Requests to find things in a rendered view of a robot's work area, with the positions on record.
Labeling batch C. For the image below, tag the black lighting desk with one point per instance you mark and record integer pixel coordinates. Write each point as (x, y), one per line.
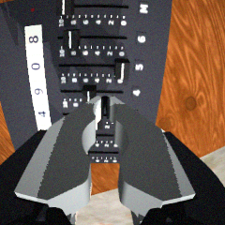
(50, 65)

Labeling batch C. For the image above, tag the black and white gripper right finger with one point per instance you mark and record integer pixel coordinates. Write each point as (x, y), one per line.
(159, 171)

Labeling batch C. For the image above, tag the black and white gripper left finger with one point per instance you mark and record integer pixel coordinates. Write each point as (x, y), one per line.
(51, 169)

